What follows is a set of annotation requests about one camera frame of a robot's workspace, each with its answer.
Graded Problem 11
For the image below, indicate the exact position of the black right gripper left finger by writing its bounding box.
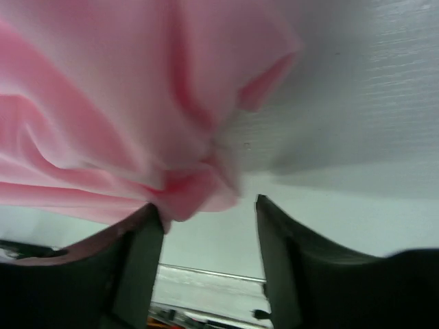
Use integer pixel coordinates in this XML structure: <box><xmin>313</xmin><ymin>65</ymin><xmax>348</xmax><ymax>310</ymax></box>
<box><xmin>1</xmin><ymin>204</ymin><xmax>164</xmax><ymax>328</ymax></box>

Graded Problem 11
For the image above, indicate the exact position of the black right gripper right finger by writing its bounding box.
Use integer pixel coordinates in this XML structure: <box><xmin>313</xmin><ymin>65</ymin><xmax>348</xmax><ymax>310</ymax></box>
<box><xmin>256</xmin><ymin>195</ymin><xmax>438</xmax><ymax>328</ymax></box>

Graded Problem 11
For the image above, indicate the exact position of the pink t shirt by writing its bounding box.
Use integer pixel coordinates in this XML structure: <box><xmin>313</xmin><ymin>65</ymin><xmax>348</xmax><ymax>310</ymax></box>
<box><xmin>1</xmin><ymin>1</ymin><xmax>300</xmax><ymax>227</ymax></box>

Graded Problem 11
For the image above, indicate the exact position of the aluminium table front rail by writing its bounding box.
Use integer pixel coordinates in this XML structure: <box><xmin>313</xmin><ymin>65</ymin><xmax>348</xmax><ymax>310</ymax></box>
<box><xmin>159</xmin><ymin>264</ymin><xmax>265</xmax><ymax>283</ymax></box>

